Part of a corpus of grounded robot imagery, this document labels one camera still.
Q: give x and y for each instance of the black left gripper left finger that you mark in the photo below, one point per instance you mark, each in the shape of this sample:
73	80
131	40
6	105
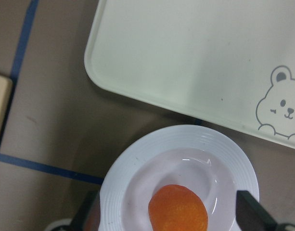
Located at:
87	217

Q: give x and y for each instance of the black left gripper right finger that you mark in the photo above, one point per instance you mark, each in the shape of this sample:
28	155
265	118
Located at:
251	216

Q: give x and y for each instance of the cream bear tray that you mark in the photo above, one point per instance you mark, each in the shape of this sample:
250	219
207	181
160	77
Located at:
228	62

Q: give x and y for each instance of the white round plate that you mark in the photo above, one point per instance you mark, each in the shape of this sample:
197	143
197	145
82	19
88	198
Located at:
201	159

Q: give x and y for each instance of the orange fruit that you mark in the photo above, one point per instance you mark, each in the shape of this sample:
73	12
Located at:
176	208

